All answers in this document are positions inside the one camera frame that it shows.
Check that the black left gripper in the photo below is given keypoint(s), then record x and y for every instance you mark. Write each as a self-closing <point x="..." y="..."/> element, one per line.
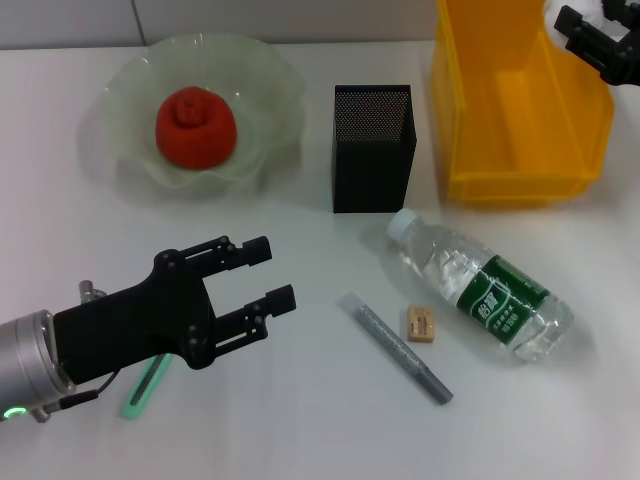
<point x="135" y="325"/>

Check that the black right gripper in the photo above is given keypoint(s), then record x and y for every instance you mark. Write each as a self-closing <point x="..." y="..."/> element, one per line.
<point x="627" y="65"/>

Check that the red-orange toy orange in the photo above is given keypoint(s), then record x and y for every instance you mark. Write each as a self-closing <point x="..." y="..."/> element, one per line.
<point x="197" y="130"/>

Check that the clear water bottle green label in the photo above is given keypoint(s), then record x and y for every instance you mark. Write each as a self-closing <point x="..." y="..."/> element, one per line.
<point x="450" y="270"/>

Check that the grey marker pen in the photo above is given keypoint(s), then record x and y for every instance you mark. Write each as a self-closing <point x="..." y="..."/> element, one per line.
<point x="395" y="345"/>

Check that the black mesh pen holder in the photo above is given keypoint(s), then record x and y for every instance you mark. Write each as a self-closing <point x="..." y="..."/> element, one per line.
<point x="370" y="165"/>

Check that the mint green utility knife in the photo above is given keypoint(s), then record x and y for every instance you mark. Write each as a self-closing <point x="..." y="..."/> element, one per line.
<point x="142" y="390"/>

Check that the pale green glass fruit plate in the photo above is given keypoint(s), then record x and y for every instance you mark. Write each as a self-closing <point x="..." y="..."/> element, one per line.
<point x="270" y="100"/>

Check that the yellow plastic bin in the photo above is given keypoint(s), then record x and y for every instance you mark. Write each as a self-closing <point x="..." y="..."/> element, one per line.
<point x="525" y="125"/>

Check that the small beige wooden block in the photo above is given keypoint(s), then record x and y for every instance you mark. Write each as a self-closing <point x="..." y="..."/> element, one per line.
<point x="421" y="325"/>

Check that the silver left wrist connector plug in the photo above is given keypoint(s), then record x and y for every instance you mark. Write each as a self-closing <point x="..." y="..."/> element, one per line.
<point x="91" y="292"/>

